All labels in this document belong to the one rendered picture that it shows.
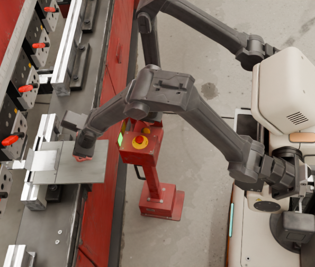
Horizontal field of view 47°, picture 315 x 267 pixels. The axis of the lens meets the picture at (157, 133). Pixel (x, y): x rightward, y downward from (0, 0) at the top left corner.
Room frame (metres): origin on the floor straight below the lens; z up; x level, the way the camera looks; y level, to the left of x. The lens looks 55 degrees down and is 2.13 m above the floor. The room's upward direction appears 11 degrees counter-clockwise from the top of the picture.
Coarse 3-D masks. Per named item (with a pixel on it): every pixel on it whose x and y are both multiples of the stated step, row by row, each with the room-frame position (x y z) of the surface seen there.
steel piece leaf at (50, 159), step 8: (40, 152) 0.80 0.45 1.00; (48, 152) 0.79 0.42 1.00; (56, 152) 0.79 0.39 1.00; (32, 160) 0.77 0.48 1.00; (40, 160) 0.76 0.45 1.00; (48, 160) 0.76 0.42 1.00; (56, 160) 0.74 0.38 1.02; (32, 168) 0.73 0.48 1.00; (40, 168) 0.73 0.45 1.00; (48, 168) 0.72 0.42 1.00; (56, 168) 0.71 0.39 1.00
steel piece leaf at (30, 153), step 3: (30, 150) 0.80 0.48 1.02; (33, 150) 0.81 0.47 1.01; (30, 153) 0.79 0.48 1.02; (33, 153) 0.80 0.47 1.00; (27, 156) 0.77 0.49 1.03; (30, 156) 0.78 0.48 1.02; (27, 159) 0.76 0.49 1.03; (30, 159) 0.77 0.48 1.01; (27, 162) 0.75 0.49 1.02; (30, 162) 0.76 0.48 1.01; (24, 165) 0.74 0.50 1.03; (27, 165) 0.74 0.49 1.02; (30, 165) 0.75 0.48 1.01; (27, 168) 0.73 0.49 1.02
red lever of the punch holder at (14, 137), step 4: (16, 132) 0.70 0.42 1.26; (20, 132) 0.70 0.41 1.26; (12, 136) 0.67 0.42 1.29; (16, 136) 0.67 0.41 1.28; (20, 136) 0.69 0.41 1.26; (4, 140) 0.64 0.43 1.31; (8, 140) 0.64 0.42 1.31; (12, 140) 0.65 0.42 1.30; (16, 140) 0.67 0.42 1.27; (4, 144) 0.63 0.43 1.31; (8, 144) 0.63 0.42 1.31
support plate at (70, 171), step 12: (48, 144) 0.83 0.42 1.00; (60, 144) 0.82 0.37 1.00; (72, 144) 0.81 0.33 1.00; (96, 144) 0.79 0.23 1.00; (108, 144) 0.78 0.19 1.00; (72, 156) 0.76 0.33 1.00; (96, 156) 0.73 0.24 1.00; (60, 168) 0.71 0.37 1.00; (72, 168) 0.70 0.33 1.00; (84, 168) 0.69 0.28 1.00; (96, 168) 0.68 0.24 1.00; (36, 180) 0.68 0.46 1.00; (48, 180) 0.67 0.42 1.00; (60, 180) 0.66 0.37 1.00; (72, 180) 0.65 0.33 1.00; (84, 180) 0.65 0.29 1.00; (96, 180) 0.64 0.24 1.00
